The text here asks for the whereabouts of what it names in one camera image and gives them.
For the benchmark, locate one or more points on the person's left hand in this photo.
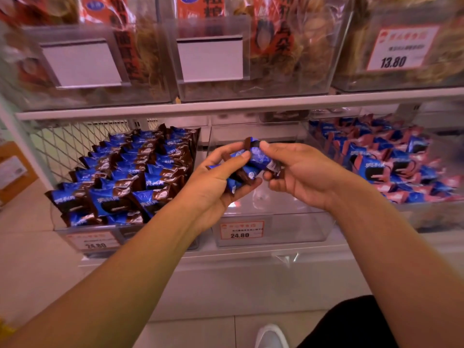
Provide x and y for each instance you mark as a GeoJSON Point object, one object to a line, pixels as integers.
{"type": "Point", "coordinates": [203, 192]}

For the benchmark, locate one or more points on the person's right hand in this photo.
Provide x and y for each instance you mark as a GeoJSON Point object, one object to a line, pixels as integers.
{"type": "Point", "coordinates": [308, 173]}

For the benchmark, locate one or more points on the person's right thumb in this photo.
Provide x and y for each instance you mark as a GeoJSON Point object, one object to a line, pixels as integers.
{"type": "Point", "coordinates": [275, 150]}

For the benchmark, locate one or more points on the person's left thumb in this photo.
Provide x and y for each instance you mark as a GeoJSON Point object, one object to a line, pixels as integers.
{"type": "Point", "coordinates": [235, 163]}

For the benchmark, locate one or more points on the blue brown snack packet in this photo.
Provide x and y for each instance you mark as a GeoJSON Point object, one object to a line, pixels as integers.
{"type": "Point", "coordinates": [237, 181]}
{"type": "Point", "coordinates": [259, 158]}

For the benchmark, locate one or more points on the person's right forearm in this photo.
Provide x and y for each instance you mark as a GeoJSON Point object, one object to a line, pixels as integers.
{"type": "Point", "coordinates": [398, 268]}

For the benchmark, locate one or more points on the person's left forearm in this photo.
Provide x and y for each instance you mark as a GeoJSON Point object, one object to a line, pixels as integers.
{"type": "Point", "coordinates": [108, 286]}

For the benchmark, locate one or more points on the white shelf board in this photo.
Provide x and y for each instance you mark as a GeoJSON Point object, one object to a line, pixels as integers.
{"type": "Point", "coordinates": [235, 104]}

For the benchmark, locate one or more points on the large clear plastic bin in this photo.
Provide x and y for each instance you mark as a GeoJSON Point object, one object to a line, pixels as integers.
{"type": "Point", "coordinates": [282, 83]}
{"type": "Point", "coordinates": [449, 68]}
{"type": "Point", "coordinates": [29, 94]}

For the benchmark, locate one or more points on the empty clear plastic bin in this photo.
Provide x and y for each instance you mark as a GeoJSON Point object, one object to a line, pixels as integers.
{"type": "Point", "coordinates": [282, 221]}

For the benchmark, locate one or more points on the blank white label card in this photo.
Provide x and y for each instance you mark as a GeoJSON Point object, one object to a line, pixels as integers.
{"type": "Point", "coordinates": [81, 63]}
{"type": "Point", "coordinates": [210, 59]}

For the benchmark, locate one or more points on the rows of blue brown packets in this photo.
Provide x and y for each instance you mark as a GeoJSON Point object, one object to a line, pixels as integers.
{"type": "Point", "coordinates": [123, 177]}

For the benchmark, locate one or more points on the pile of blue pink packets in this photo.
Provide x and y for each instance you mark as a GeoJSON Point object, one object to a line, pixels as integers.
{"type": "Point", "coordinates": [391, 159]}

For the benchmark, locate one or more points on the red labelled snack bag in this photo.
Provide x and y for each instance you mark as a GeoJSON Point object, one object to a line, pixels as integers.
{"type": "Point", "coordinates": [272, 28]}
{"type": "Point", "coordinates": [123, 36]}

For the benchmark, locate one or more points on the white shelf base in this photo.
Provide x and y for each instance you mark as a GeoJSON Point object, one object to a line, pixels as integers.
{"type": "Point", "coordinates": [261, 282]}

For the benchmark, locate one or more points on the large white red price tag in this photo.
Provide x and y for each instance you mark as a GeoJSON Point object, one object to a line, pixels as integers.
{"type": "Point", "coordinates": [402, 47]}

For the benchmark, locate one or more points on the white shoe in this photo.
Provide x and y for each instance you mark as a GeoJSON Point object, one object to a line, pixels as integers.
{"type": "Point", "coordinates": [271, 337]}

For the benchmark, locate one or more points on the black trouser leg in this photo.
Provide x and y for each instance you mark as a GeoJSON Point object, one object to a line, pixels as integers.
{"type": "Point", "coordinates": [351, 326]}

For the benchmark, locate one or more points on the brown cardboard box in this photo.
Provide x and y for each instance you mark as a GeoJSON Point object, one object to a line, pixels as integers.
{"type": "Point", "coordinates": [12, 173]}

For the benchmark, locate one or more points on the white shelf upright post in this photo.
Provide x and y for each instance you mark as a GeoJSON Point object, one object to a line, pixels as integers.
{"type": "Point", "coordinates": [25, 144]}

